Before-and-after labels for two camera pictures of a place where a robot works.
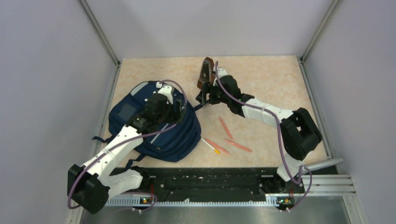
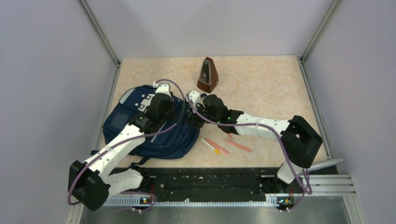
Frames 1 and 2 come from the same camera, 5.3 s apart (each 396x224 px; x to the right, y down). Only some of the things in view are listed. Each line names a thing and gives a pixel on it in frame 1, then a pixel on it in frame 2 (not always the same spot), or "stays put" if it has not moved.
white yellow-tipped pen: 209,145 stays put
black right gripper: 202,97 -> 193,120
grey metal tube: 317,165 stays put
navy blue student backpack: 172,143 stays put
